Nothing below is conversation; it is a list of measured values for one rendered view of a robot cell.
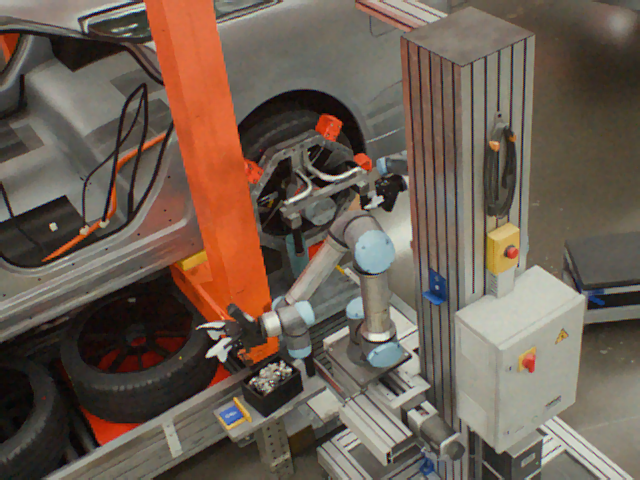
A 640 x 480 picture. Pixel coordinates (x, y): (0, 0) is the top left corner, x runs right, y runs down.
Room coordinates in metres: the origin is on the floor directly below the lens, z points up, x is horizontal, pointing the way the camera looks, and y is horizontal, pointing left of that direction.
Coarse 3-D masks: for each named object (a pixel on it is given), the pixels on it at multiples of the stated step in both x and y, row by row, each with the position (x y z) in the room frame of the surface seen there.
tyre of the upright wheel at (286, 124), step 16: (256, 112) 3.37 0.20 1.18; (272, 112) 3.34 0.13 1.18; (288, 112) 3.34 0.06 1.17; (304, 112) 3.35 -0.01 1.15; (240, 128) 3.29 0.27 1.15; (256, 128) 3.25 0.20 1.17; (272, 128) 3.21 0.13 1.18; (288, 128) 3.23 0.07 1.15; (304, 128) 3.26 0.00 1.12; (256, 144) 3.16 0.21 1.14; (272, 144) 3.19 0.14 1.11; (256, 160) 3.15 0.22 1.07
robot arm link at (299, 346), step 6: (306, 330) 1.99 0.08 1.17; (288, 336) 1.98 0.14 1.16; (294, 336) 1.97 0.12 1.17; (300, 336) 1.97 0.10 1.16; (306, 336) 1.98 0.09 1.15; (288, 342) 1.99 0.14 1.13; (294, 342) 1.97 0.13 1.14; (300, 342) 1.97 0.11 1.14; (306, 342) 1.98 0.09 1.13; (288, 348) 1.99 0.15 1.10; (294, 348) 1.97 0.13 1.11; (300, 348) 1.97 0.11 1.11; (306, 348) 1.98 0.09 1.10; (294, 354) 1.98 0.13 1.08; (300, 354) 1.97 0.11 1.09; (306, 354) 1.98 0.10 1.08
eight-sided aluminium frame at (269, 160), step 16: (288, 144) 3.18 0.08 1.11; (304, 144) 3.17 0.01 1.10; (320, 144) 3.20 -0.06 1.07; (336, 144) 3.24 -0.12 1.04; (272, 160) 3.09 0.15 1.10; (256, 192) 3.05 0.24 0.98; (352, 192) 3.26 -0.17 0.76; (256, 208) 3.04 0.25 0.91; (336, 208) 3.27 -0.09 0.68; (256, 224) 3.04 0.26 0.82; (272, 240) 3.06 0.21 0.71; (320, 240) 3.17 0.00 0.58
